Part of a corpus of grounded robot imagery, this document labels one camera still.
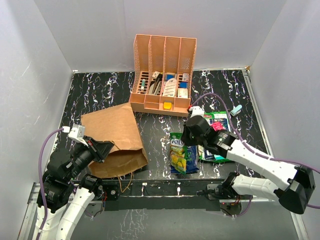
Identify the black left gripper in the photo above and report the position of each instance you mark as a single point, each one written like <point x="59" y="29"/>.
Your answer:
<point x="100" y="149"/>

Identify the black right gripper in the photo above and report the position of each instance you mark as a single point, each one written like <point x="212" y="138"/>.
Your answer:
<point x="185" y="136"/>

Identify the red small snack packet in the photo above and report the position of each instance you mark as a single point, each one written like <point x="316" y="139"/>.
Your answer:
<point x="217" y="126"/>

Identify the blue sea salt chips bag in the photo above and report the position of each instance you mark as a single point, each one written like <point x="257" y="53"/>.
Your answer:
<point x="191" y="164"/>

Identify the green chips bag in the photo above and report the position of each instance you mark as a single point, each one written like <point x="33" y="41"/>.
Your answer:
<point x="221" y="114"/>

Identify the green fruit candy bag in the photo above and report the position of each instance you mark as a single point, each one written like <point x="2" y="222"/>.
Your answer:
<point x="178" y="153"/>

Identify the blue cookie snack bag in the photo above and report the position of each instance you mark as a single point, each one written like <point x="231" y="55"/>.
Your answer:
<point x="205" y="155"/>

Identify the brown paper bag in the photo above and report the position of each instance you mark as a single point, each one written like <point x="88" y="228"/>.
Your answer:
<point x="116" y="124"/>

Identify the teal candy snack bag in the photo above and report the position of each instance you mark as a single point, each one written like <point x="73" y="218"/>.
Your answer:
<point x="220" y="159"/>

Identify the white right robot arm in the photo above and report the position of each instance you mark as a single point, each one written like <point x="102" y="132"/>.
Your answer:
<point x="289" y="183"/>

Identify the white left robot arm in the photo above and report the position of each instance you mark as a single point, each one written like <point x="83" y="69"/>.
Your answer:
<point x="60" y="203"/>

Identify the yellow sticky note block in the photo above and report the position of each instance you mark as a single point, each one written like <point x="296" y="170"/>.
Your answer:
<point x="167" y="105"/>

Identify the white label card pack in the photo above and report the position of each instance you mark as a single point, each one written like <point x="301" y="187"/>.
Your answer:
<point x="170" y="88"/>

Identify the white glue stick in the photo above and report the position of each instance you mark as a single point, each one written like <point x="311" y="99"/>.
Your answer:
<point x="142" y="85"/>

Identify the orange plastic desk organizer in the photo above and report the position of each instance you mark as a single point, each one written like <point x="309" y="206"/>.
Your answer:
<point x="157" y="59"/>

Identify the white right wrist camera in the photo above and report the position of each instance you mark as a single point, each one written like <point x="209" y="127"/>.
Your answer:
<point x="195" y="111"/>

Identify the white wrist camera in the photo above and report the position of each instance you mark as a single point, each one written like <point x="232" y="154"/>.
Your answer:
<point x="77" y="134"/>
<point x="195" y="111"/>

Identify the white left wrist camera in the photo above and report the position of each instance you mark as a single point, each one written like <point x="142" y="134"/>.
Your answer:
<point x="77" y="134"/>

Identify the black mounting rail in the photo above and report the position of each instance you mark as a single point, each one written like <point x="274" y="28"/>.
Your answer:
<point x="172" y="194"/>

